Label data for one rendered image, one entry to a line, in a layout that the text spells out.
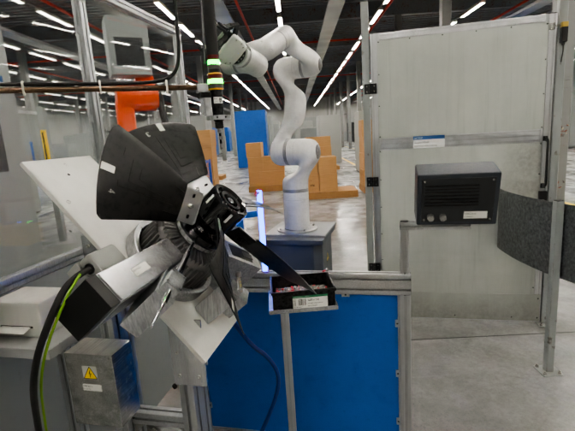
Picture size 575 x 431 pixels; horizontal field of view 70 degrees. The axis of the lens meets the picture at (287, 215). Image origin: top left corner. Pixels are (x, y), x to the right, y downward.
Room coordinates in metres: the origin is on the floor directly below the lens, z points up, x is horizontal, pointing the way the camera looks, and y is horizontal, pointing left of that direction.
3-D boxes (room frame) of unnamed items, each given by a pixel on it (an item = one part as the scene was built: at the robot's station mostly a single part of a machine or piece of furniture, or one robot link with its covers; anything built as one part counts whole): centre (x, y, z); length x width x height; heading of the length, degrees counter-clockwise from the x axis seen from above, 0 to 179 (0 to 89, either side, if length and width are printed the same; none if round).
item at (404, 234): (1.45, -0.42, 0.96); 0.03 x 0.03 x 0.20; 77
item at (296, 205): (1.91, -0.04, 1.03); 0.19 x 0.19 x 0.18
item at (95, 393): (1.07, 0.56, 0.73); 0.15 x 0.09 x 0.22; 77
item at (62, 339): (1.23, 0.74, 0.85); 0.36 x 0.24 x 0.03; 167
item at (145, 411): (1.14, 0.42, 0.56); 0.19 x 0.04 x 0.04; 77
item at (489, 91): (2.76, -1.15, 1.10); 1.21 x 0.06 x 2.20; 77
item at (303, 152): (1.90, -0.08, 1.25); 0.19 x 0.12 x 0.24; 66
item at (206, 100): (1.22, 0.19, 1.49); 0.09 x 0.07 x 0.10; 112
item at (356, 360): (1.55, 0.00, 0.45); 0.82 x 0.02 x 0.66; 77
